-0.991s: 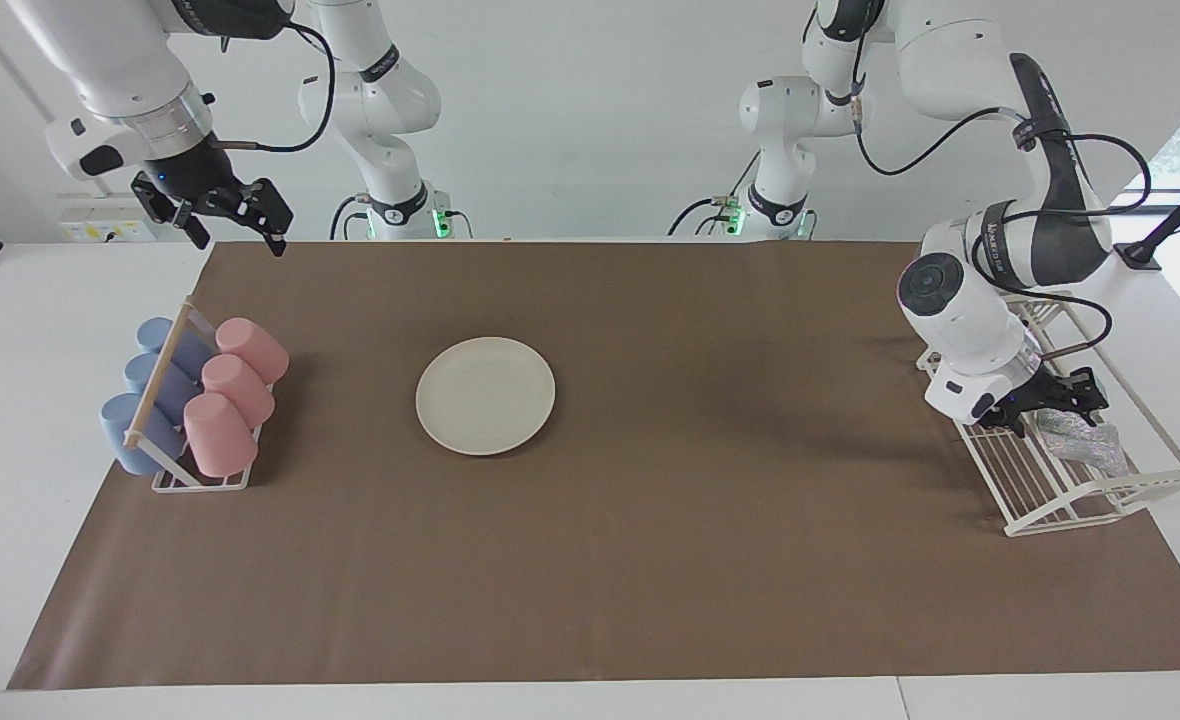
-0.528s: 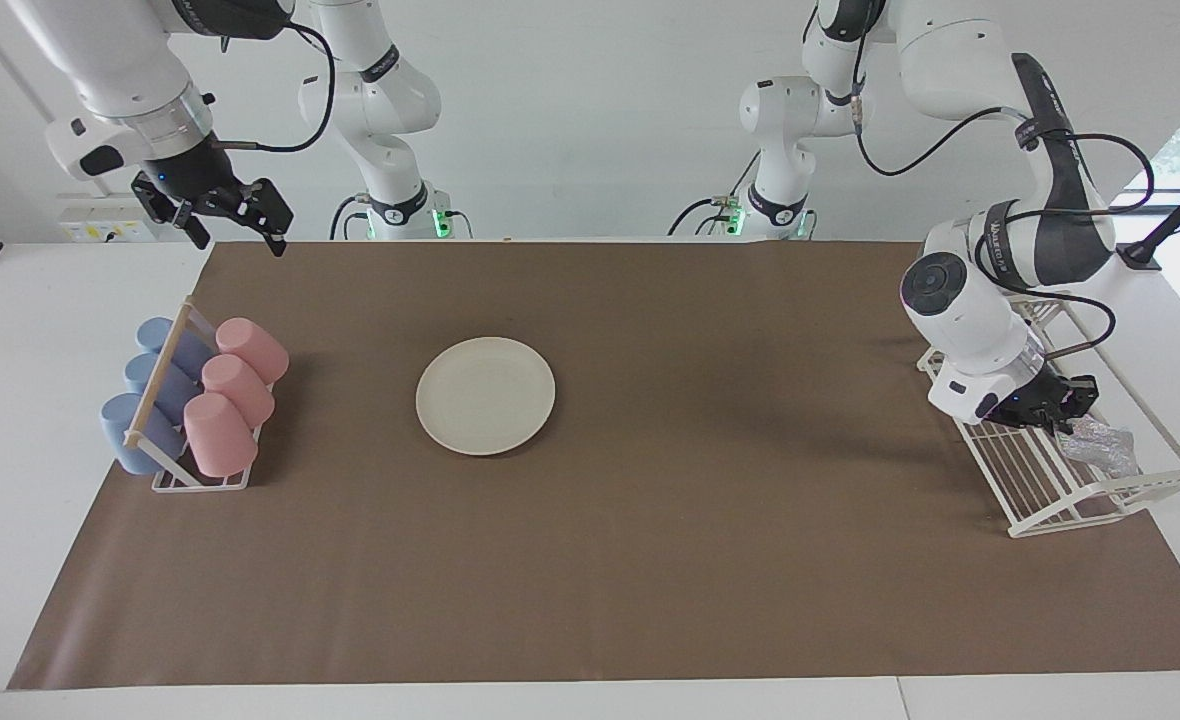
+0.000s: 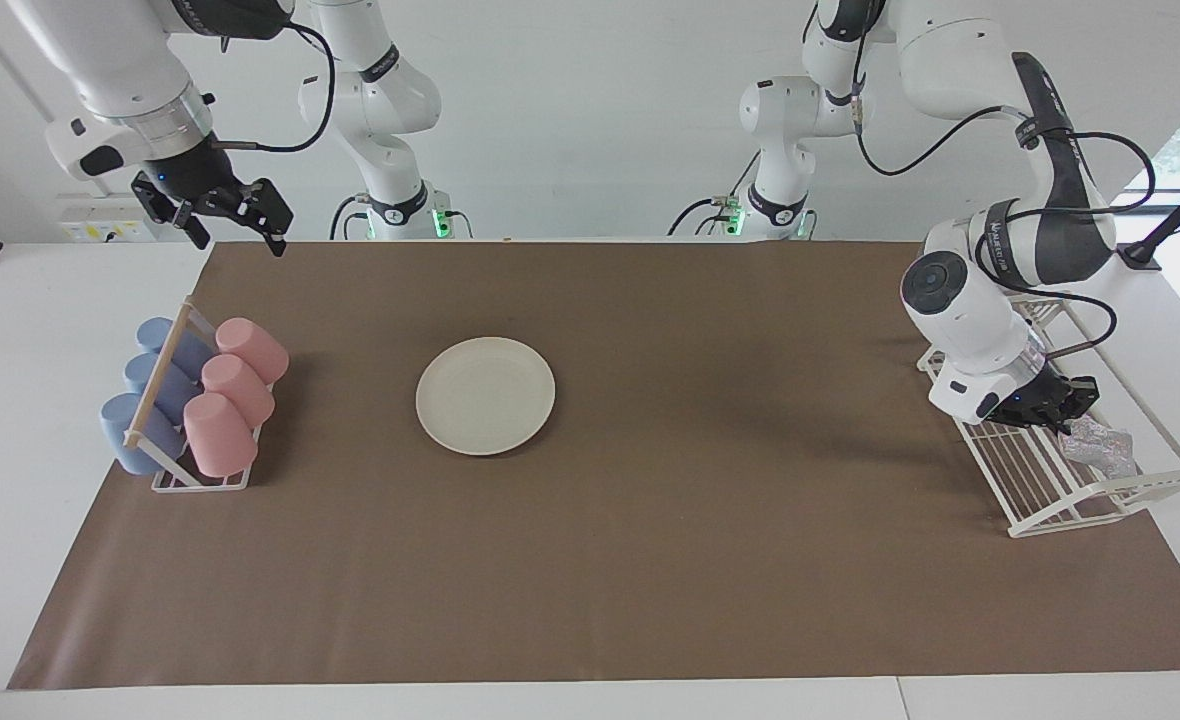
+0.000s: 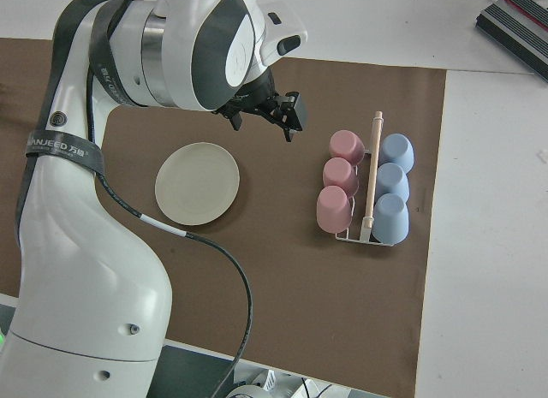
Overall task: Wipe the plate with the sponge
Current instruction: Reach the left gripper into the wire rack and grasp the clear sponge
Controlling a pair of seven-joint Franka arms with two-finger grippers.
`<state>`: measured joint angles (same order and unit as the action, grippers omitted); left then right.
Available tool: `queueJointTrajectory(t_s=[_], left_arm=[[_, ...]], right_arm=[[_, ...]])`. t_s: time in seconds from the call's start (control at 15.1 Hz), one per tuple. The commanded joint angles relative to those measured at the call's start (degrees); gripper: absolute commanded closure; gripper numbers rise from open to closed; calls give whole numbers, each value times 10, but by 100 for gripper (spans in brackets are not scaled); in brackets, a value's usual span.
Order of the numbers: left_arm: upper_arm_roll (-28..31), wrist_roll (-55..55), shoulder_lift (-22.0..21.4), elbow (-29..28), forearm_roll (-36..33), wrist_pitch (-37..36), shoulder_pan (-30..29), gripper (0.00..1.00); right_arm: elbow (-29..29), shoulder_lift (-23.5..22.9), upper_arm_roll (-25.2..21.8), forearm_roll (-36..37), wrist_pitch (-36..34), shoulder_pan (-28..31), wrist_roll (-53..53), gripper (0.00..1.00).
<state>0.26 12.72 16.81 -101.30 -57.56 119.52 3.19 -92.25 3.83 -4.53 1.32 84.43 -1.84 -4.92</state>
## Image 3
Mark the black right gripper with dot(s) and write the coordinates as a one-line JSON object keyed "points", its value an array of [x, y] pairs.
{"points": [[195, 180]]}

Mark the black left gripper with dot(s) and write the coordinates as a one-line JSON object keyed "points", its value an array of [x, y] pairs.
{"points": [[1035, 400]]}

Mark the clear plastic bag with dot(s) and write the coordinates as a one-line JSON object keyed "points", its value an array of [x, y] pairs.
{"points": [[1105, 450]]}

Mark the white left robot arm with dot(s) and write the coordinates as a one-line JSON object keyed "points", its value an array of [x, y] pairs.
{"points": [[960, 320]]}

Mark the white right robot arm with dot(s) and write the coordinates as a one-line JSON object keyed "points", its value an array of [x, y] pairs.
{"points": [[120, 60]]}

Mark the cream round plate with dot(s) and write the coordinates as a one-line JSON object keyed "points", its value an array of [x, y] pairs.
{"points": [[485, 395]]}

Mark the pink plastic cup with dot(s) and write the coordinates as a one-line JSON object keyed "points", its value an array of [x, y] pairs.
{"points": [[253, 348], [238, 388], [220, 435]]}

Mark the blue plastic cup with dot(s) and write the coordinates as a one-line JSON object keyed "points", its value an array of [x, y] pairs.
{"points": [[120, 425], [175, 388], [188, 350]]}

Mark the white cup holder rack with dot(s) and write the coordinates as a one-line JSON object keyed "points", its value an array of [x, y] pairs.
{"points": [[160, 375]]}

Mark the black stand with pole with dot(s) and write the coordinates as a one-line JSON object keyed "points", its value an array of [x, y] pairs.
{"points": [[1140, 252]]}

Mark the brown table mat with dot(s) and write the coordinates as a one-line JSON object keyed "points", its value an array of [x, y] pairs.
{"points": [[650, 560]]}

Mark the white wall power outlet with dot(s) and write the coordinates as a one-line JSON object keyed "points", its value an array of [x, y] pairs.
{"points": [[110, 218]]}

